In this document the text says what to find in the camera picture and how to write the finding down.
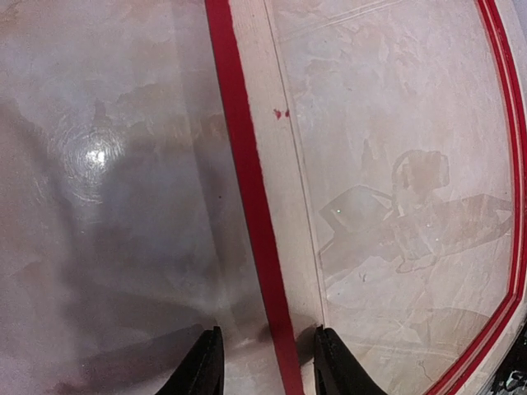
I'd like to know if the red wooden picture frame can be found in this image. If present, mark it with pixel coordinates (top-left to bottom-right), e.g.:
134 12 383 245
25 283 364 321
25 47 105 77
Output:
206 1 526 394

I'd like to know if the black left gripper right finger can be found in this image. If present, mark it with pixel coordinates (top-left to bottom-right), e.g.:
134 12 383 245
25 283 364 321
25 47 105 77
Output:
314 326 386 395

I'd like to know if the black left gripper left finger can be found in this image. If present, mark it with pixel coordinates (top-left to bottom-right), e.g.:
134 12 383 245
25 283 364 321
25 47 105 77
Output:
156 326 224 395

